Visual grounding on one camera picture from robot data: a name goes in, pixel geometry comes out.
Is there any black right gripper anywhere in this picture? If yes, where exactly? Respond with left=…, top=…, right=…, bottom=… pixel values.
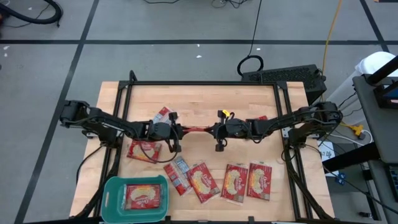
left=205, top=108, right=250, bottom=153

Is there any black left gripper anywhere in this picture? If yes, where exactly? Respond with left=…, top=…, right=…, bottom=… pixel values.
left=145, top=111, right=192, bottom=154

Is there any teal plastic basket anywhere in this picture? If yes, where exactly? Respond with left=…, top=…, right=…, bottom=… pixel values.
left=101, top=174, right=170, bottom=224

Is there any white paper sheet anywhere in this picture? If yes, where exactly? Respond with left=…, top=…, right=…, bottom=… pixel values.
left=317, top=140, right=336, bottom=170

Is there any yellow power plug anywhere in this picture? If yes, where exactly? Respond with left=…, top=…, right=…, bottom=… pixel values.
left=340, top=123, right=365, bottom=137

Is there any grey side cart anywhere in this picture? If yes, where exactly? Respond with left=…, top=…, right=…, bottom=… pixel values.
left=353, top=74, right=398, bottom=164

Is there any white plastic bin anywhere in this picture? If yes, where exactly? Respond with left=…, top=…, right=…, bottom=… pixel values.
left=326, top=51, right=398, bottom=110

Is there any black metal table frame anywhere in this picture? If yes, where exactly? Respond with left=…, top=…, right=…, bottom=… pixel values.
left=73, top=70, right=335, bottom=224

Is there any black hanging power cable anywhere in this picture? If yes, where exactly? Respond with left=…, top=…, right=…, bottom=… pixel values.
left=236, top=0, right=265, bottom=78

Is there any yellow extension cord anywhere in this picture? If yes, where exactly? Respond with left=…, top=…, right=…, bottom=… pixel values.
left=321, top=0, right=344, bottom=77

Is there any black corrugated hose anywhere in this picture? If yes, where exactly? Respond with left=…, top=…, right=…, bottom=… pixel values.
left=0, top=0, right=64, bottom=26

